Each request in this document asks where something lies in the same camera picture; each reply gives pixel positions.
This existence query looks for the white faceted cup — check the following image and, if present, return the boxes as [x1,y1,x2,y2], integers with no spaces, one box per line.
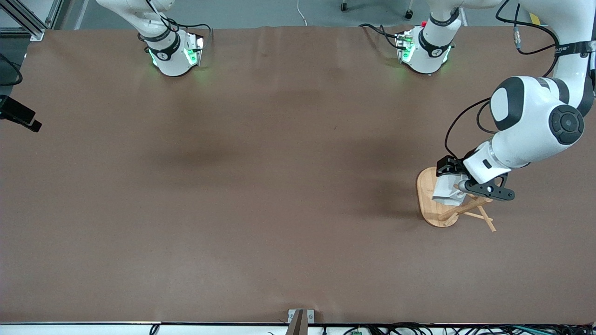
[432,173,468,207]

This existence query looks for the wooden cup rack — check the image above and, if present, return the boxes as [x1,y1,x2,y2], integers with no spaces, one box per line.
[416,167,497,232]

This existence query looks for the brown table cover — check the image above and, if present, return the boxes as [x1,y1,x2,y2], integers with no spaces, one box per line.
[0,26,596,324]

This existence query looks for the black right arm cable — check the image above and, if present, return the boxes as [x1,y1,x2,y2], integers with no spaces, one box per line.
[0,53,23,87]

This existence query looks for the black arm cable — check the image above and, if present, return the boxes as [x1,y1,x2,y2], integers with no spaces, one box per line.
[444,0,567,161]
[0,53,23,87]

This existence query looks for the aluminium frame post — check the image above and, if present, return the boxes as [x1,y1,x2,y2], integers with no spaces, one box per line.
[0,0,63,40]

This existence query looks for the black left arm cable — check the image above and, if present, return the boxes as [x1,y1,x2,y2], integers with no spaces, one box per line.
[444,0,567,161]

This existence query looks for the black left base cable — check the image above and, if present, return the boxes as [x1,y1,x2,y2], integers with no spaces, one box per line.
[359,23,406,50]

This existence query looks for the black base cable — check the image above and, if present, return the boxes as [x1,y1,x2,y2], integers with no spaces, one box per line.
[179,23,213,47]
[359,23,406,50]

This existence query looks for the black cable bundle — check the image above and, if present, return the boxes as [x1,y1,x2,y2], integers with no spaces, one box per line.
[345,322,596,335]

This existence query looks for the black right base cable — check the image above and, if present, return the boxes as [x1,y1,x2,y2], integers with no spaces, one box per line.
[179,23,213,47]

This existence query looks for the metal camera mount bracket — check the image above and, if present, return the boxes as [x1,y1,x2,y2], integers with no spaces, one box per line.
[288,309,315,335]

